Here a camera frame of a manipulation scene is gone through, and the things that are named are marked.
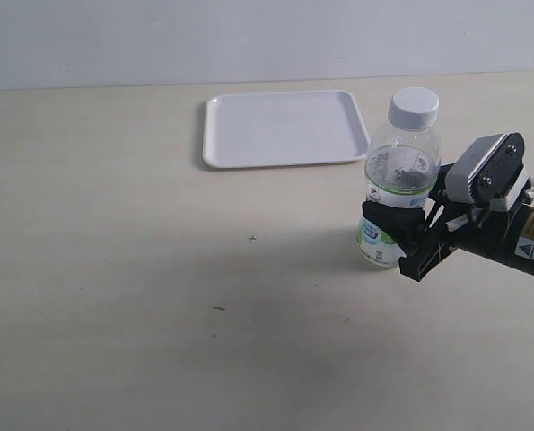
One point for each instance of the clear plastic drink bottle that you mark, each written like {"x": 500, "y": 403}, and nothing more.
{"x": 400, "y": 169}

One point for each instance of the white bottle cap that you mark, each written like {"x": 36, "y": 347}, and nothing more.
{"x": 413, "y": 108}

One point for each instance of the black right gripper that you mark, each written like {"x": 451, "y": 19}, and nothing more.
{"x": 422, "y": 243}

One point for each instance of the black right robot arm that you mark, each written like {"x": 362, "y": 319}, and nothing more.
{"x": 507, "y": 237}

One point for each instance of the white plastic tray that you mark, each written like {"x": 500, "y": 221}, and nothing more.
{"x": 279, "y": 129}

